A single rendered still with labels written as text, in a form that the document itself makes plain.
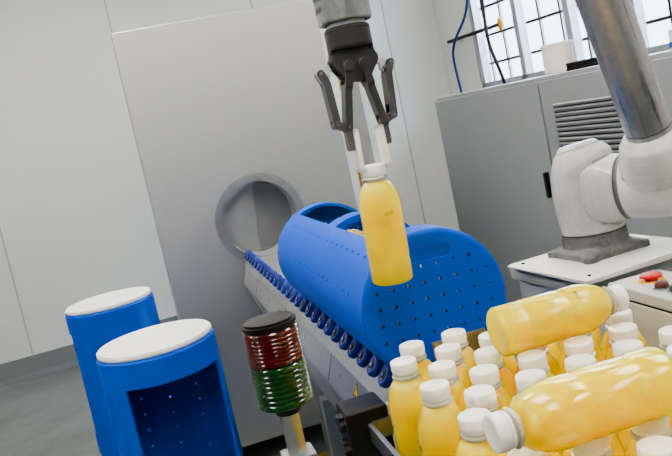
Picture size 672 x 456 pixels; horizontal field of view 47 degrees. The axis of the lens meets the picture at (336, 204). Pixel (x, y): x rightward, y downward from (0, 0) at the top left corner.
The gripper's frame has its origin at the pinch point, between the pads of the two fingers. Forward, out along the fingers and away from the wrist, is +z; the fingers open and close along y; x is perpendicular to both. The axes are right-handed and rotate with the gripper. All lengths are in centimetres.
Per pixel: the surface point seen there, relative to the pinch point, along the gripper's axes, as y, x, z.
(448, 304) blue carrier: -12.4, -10.7, 31.0
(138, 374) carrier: 46, -57, 40
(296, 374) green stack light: 25, 37, 22
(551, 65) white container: -163, -211, -19
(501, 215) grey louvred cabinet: -144, -253, 52
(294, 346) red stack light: 24.7, 37.3, 19.3
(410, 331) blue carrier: -4.3, -11.0, 34.1
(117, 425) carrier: 53, -64, 52
